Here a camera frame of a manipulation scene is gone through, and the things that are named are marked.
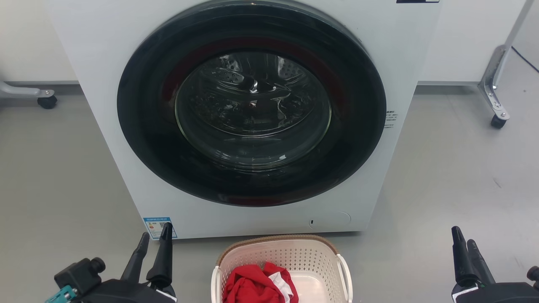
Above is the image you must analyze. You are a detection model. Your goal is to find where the grey metal stand leg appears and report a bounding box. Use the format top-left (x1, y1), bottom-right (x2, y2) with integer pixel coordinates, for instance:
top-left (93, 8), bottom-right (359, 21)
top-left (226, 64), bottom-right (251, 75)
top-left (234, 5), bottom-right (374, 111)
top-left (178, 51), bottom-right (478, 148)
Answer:
top-left (0, 81), bottom-right (55, 100)
top-left (478, 0), bottom-right (535, 121)

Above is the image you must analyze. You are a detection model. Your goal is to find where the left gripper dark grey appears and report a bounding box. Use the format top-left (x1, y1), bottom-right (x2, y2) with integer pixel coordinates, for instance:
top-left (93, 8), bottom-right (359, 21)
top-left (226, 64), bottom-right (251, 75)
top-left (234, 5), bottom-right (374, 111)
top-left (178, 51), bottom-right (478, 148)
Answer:
top-left (79, 222), bottom-right (178, 303)

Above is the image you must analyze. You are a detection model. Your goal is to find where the round filter cover flap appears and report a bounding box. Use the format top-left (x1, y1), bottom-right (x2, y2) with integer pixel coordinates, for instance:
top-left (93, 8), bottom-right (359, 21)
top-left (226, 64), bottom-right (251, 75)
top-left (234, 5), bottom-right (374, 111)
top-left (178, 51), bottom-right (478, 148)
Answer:
top-left (308, 211), bottom-right (352, 230)

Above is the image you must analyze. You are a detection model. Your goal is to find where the teal connector piece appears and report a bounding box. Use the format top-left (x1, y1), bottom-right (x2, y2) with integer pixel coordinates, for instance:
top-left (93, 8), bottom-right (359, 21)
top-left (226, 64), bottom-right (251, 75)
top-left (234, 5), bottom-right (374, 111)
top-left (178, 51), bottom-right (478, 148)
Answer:
top-left (45, 285), bottom-right (78, 303)

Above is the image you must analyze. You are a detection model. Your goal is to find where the white perforated laundry basket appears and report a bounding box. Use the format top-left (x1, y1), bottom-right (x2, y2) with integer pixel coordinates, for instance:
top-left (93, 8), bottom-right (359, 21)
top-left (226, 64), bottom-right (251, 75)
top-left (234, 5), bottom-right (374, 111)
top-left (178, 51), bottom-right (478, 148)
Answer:
top-left (211, 234), bottom-right (353, 303)

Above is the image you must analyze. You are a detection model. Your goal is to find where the red garment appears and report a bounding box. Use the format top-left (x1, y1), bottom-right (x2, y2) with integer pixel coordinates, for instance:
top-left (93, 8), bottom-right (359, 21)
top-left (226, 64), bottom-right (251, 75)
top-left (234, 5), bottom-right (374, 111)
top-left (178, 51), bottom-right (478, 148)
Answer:
top-left (222, 262), bottom-right (299, 303)

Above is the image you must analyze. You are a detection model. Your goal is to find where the blue energy label sticker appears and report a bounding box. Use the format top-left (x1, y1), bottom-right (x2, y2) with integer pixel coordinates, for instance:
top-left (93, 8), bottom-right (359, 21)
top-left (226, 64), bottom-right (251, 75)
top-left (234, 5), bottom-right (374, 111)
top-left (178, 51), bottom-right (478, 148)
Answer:
top-left (143, 217), bottom-right (178, 240)

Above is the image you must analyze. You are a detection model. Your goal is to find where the thin black floor cable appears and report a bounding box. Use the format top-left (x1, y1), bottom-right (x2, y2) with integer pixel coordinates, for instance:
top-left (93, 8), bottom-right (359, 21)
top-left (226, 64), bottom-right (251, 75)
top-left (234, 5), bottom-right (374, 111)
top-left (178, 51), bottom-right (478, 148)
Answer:
top-left (511, 45), bottom-right (539, 73)

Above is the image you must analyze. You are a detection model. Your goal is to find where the white garment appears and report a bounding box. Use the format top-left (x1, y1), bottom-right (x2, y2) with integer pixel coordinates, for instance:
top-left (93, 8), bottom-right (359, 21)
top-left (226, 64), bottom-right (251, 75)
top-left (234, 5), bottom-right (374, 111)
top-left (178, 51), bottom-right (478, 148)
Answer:
top-left (268, 272), bottom-right (294, 303)

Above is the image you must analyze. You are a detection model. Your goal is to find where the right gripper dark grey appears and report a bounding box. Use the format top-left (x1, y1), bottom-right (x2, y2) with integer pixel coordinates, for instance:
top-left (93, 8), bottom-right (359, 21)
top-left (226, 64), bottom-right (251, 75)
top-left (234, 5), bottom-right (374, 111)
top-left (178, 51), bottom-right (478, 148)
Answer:
top-left (451, 226), bottom-right (539, 303)

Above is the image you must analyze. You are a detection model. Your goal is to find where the white front-load washing machine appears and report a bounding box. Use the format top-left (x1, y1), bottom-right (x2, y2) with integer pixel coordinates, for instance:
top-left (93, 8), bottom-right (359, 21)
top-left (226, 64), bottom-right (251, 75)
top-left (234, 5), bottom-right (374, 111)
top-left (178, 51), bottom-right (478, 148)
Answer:
top-left (48, 0), bottom-right (443, 240)

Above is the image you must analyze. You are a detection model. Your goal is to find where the black round washer door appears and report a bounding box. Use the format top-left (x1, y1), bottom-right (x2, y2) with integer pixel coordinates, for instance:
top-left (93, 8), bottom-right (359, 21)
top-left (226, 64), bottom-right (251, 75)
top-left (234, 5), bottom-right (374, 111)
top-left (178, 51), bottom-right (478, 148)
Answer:
top-left (117, 0), bottom-right (387, 207)

